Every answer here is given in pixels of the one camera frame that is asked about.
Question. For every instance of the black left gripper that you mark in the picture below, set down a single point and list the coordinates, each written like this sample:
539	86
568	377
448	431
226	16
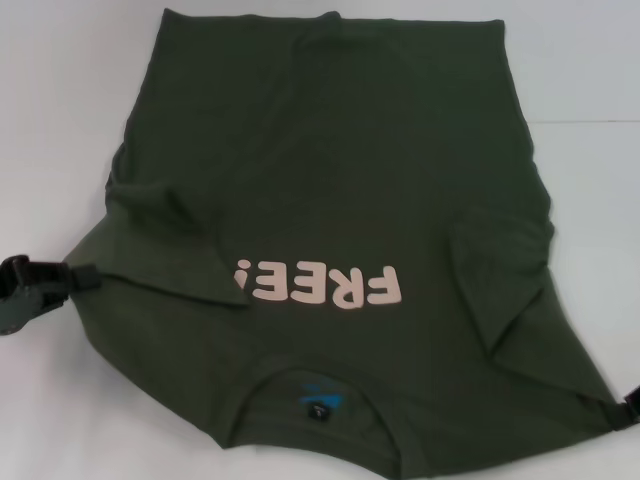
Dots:
17	295

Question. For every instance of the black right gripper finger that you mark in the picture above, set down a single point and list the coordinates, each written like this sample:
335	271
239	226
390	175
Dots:
632	399
629	419

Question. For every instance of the dark green FREE t-shirt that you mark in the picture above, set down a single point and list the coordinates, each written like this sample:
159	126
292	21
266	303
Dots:
325	175

